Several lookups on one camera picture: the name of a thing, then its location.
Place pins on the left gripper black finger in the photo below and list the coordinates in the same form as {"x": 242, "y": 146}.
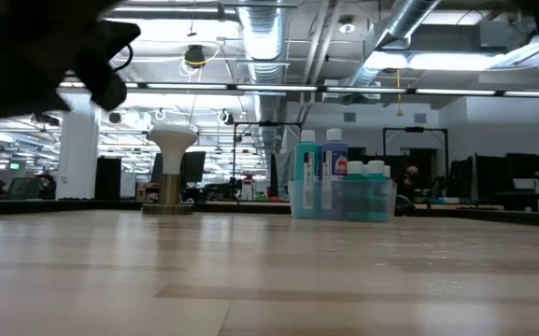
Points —
{"x": 103, "y": 79}

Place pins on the person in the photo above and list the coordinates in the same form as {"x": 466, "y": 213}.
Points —
{"x": 411, "y": 179}

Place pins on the large teal paint bottle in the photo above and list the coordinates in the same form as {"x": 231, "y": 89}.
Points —
{"x": 307, "y": 163}

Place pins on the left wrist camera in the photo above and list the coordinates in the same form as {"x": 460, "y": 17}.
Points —
{"x": 119, "y": 35}

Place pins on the white round column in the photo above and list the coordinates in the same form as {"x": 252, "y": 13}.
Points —
{"x": 78, "y": 149}

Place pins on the black tall cabinet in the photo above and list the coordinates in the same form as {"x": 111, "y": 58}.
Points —
{"x": 108, "y": 177}

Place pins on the black desk monitor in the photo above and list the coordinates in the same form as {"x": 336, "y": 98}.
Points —
{"x": 523, "y": 165}
{"x": 194, "y": 165}

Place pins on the large purple-blue paint bottle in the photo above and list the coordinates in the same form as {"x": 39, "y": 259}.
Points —
{"x": 335, "y": 161}

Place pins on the small teal paint bottle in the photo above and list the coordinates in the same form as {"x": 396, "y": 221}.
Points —
{"x": 375, "y": 168}

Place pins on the black background rig frame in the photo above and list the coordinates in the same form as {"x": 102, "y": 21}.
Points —
{"x": 415, "y": 129}
{"x": 269, "y": 124}

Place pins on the silver ceiling duct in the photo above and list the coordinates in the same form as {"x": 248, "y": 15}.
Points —
{"x": 263, "y": 37}

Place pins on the clear plastic bin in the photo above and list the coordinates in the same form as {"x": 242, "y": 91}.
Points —
{"x": 344, "y": 210}

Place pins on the small green paint bottle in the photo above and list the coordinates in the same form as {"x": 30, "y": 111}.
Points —
{"x": 354, "y": 169}

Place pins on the white mushroom lamp brass base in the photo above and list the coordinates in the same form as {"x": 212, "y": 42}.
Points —
{"x": 173, "y": 149}

